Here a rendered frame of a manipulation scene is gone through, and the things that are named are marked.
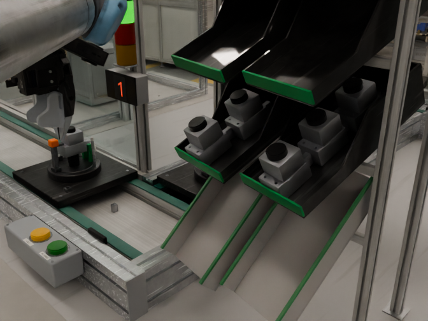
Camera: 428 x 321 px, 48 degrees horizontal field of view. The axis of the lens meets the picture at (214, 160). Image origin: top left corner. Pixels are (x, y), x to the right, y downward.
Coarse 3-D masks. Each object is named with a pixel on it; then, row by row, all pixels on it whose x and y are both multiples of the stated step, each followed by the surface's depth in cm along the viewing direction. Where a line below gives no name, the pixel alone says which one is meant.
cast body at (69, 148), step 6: (72, 126) 126; (72, 132) 124; (78, 132) 125; (66, 138) 124; (72, 138) 124; (78, 138) 125; (66, 144) 125; (72, 144) 125; (78, 144) 126; (84, 144) 127; (60, 150) 126; (66, 150) 124; (72, 150) 125; (78, 150) 126; (84, 150) 128; (66, 156) 124
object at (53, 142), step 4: (48, 140) 122; (52, 140) 122; (56, 140) 122; (48, 144) 123; (52, 144) 122; (56, 144) 122; (60, 144) 124; (52, 148) 123; (56, 148) 123; (52, 152) 123; (56, 152) 123; (52, 156) 124; (56, 156) 124; (52, 160) 125; (56, 160) 124; (52, 164) 125; (56, 164) 125
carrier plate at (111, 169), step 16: (48, 160) 136; (112, 160) 136; (16, 176) 129; (32, 176) 127; (96, 176) 127; (112, 176) 127; (128, 176) 129; (48, 192) 119; (64, 192) 119; (80, 192) 119; (96, 192) 122
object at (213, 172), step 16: (240, 80) 87; (224, 96) 86; (272, 96) 89; (224, 112) 87; (272, 112) 77; (288, 112) 79; (224, 128) 86; (272, 128) 78; (240, 144) 81; (256, 144) 77; (192, 160) 80; (224, 160) 79; (240, 160) 76; (224, 176) 75
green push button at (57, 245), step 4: (60, 240) 99; (48, 244) 98; (52, 244) 98; (56, 244) 98; (60, 244) 98; (64, 244) 98; (48, 248) 97; (52, 248) 97; (56, 248) 97; (60, 248) 97; (64, 248) 97; (48, 252) 97; (52, 252) 96; (56, 252) 96; (60, 252) 97
